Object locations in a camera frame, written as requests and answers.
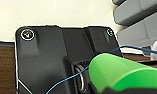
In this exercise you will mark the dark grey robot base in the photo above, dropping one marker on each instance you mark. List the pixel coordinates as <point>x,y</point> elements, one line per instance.
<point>44,56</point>

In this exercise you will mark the grey bin blue lid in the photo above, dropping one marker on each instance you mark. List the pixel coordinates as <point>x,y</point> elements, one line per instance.
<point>140,33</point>

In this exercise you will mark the grey bin green lid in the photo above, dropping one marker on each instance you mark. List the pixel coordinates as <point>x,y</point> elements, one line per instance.
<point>137,11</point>

